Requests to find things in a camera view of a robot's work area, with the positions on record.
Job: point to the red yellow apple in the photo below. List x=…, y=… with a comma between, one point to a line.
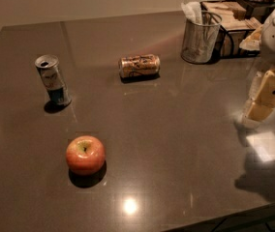
x=85, y=155

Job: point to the orange soda can lying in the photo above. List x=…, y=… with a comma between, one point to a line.
x=140, y=65

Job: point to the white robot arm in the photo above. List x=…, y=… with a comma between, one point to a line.
x=267, y=43

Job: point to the metal mesh cup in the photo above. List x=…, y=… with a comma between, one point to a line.
x=199, y=38

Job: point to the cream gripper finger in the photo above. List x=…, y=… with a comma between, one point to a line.
x=261, y=100

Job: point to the white napkins in cup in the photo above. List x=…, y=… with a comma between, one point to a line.
x=192, y=11

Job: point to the silver blue redbull can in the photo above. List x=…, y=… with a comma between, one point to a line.
x=53, y=80

